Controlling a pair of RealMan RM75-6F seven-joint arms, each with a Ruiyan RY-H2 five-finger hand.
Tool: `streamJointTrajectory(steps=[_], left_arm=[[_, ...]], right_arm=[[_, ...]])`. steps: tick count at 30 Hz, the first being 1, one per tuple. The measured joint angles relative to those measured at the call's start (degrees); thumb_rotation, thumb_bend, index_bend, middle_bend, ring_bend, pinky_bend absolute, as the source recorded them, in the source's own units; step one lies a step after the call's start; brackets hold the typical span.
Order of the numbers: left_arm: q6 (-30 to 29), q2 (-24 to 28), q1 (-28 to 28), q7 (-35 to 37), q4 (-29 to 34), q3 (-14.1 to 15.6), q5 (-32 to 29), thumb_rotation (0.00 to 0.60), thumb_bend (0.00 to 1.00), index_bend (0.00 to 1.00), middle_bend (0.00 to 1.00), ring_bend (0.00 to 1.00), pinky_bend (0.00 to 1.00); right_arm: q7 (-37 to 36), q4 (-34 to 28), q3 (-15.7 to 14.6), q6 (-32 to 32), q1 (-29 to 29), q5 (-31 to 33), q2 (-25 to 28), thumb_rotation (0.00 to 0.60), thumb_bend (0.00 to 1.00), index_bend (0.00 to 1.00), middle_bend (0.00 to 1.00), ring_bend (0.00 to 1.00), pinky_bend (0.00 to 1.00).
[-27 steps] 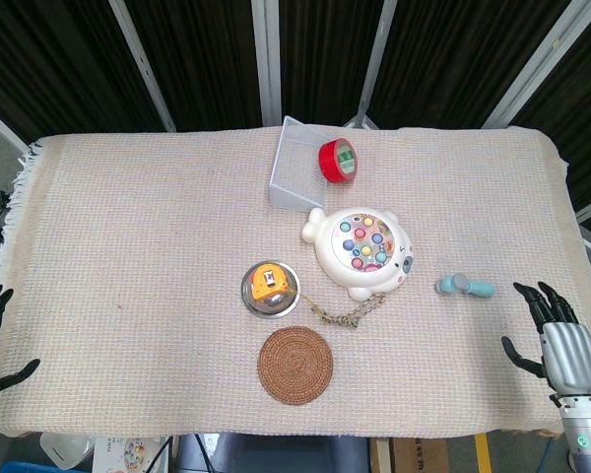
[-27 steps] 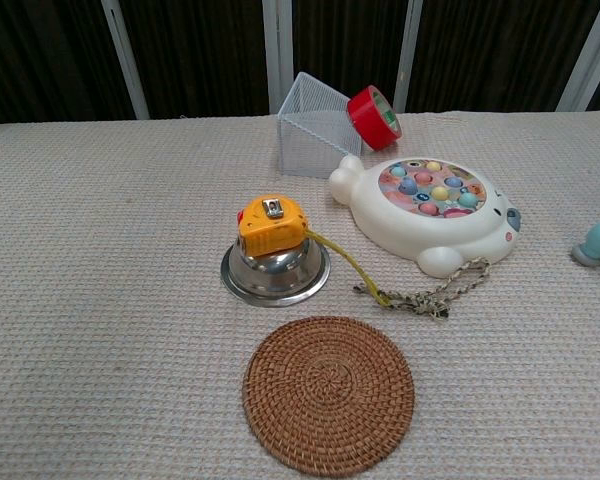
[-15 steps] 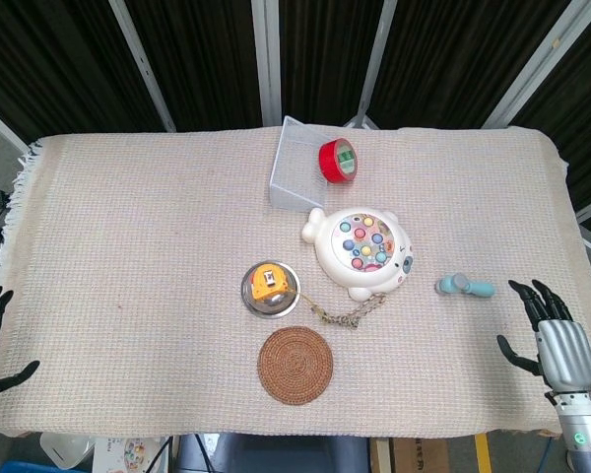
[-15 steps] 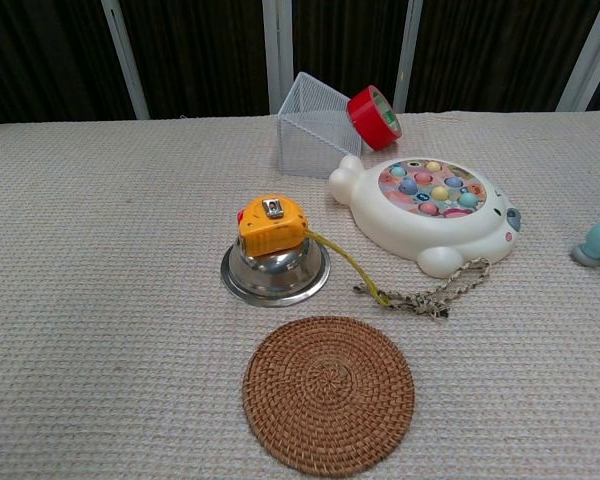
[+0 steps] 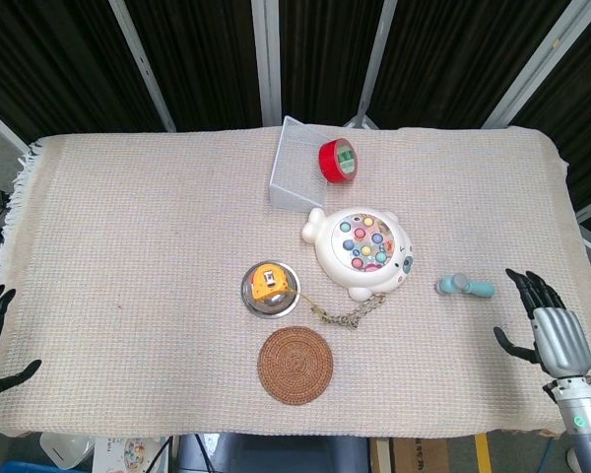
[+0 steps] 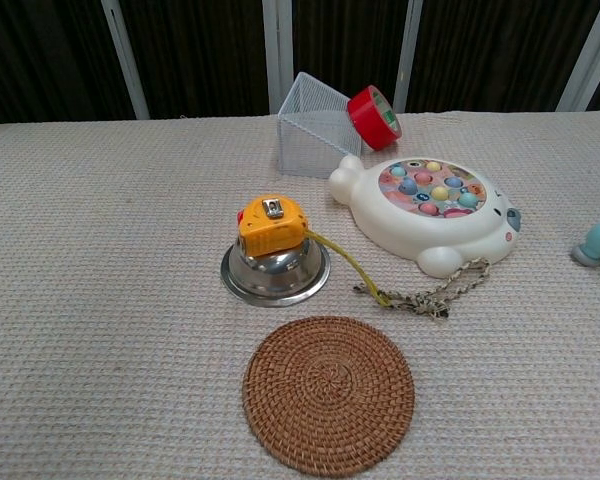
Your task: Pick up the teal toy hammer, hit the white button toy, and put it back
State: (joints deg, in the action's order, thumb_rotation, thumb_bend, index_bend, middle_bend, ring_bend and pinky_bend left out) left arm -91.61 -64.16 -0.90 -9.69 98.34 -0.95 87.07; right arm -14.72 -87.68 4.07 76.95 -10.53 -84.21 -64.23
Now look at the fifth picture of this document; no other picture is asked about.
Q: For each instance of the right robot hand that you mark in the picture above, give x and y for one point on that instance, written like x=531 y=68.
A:
x=556 y=335

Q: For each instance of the white seal-shaped pop toy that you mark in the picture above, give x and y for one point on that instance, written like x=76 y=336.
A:
x=359 y=249

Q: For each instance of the white plastic container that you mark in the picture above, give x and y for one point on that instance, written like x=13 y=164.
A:
x=66 y=448

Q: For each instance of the blue plastic bin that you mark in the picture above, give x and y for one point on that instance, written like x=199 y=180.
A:
x=34 y=467

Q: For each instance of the beige woven tablecloth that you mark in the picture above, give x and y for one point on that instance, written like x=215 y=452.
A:
x=152 y=271

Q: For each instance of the white colourful printed box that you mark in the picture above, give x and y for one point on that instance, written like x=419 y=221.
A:
x=128 y=453

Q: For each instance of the cardboard box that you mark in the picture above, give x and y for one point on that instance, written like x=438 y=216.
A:
x=418 y=455

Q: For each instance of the brown woven round coaster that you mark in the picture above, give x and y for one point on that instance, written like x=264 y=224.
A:
x=295 y=365

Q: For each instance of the red tape roll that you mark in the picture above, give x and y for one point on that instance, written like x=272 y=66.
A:
x=337 y=160

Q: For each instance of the yellow tape measure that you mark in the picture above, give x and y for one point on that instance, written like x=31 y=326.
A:
x=267 y=283

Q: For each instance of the stainless steel bowl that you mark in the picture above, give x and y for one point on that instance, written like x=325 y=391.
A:
x=270 y=290

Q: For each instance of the black office chair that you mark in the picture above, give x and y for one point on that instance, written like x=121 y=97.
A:
x=276 y=453

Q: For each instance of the clear plastic box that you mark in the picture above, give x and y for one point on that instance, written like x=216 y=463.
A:
x=298 y=170

